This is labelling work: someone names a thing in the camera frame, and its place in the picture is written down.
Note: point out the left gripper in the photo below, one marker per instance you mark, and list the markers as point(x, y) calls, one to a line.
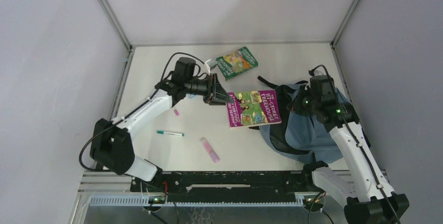
point(216, 93)

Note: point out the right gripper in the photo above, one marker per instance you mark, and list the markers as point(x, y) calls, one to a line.
point(294, 106)

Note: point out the purple treehouse book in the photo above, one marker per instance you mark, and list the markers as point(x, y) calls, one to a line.
point(253, 108)

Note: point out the blue student backpack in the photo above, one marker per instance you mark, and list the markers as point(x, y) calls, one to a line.
point(297, 137)

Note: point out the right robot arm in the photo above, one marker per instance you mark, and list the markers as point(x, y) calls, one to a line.
point(371, 199)

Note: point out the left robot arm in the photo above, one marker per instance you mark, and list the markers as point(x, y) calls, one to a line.
point(112, 142)

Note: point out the green treehouse book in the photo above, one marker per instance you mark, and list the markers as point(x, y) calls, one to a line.
point(236, 63)

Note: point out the pink highlighter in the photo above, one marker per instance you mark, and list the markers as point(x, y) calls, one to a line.
point(209, 149)

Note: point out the teal capped white marker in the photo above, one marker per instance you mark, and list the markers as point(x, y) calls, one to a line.
point(170, 133)

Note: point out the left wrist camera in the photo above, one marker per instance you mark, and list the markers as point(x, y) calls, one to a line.
point(210, 65)

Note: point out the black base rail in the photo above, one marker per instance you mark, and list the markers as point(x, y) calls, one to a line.
point(224, 187)

